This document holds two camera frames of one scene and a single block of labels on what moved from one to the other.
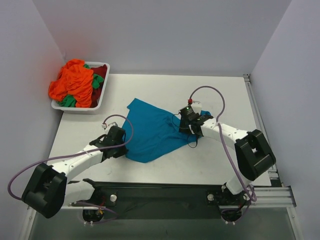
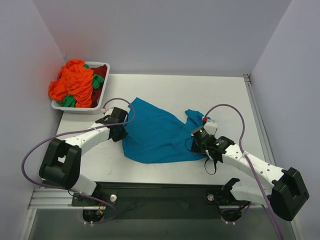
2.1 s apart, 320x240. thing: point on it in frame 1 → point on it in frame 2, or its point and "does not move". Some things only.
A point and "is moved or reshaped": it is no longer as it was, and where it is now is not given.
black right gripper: (185, 128) → (196, 146)
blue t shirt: (151, 133) is moved or reshaped
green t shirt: (69, 101) does not move
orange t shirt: (74, 78) does not move
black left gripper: (120, 152) → (122, 132)
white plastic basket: (68, 110) does not move
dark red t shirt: (100, 71) does not move
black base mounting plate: (150, 200) does not move
